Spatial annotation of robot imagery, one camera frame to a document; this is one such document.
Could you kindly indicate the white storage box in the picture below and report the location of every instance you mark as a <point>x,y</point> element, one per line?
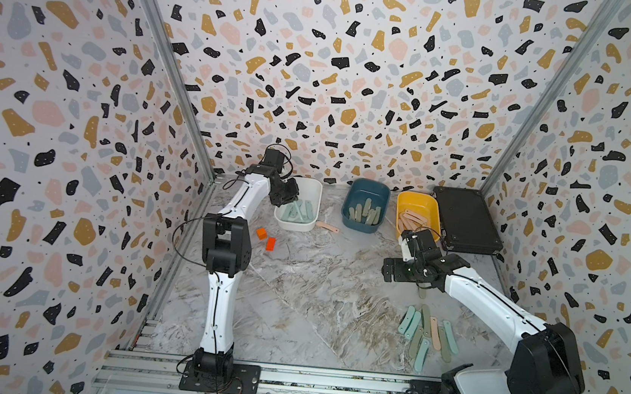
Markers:
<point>309,189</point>

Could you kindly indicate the orange block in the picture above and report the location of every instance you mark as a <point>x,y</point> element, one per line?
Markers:
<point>270,244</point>

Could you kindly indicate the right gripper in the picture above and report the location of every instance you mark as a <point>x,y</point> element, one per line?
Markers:
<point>395,268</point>

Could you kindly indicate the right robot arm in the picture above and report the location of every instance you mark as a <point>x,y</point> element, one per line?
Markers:
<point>545,356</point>

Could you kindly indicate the pink knife top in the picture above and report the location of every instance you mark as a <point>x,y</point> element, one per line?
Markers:
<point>327,226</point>

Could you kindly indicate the yellow storage box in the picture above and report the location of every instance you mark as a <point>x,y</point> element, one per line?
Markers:
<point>423,204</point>

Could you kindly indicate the mint knife lowest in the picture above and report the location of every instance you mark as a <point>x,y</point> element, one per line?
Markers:
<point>419,362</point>

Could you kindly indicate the olive knife bottom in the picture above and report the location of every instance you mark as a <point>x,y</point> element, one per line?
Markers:
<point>426,322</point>

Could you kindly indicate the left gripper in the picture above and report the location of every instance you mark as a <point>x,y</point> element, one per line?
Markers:
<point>293,195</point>

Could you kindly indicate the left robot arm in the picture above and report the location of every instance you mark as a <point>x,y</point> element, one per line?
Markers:
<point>226,254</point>

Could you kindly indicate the olive knife lowest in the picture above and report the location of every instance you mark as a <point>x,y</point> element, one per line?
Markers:
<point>415,344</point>

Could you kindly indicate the black case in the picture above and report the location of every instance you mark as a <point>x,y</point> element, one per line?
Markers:
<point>465,221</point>

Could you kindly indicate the mint knife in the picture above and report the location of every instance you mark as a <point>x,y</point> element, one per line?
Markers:
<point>309,212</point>
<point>288,211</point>
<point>407,325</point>
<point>418,321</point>
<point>304,217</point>
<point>450,337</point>
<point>295,218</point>

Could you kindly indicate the dark teal storage box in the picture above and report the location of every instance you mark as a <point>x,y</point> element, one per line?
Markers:
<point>360,190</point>

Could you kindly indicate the orange cube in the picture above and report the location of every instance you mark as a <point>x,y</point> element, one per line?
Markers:
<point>261,233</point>

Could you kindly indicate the pink knife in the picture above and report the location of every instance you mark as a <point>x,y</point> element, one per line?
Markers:
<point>415,217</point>
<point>409,223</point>
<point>434,328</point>
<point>327,226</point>

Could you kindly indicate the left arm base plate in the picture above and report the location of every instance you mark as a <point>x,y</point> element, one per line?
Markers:
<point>242,379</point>

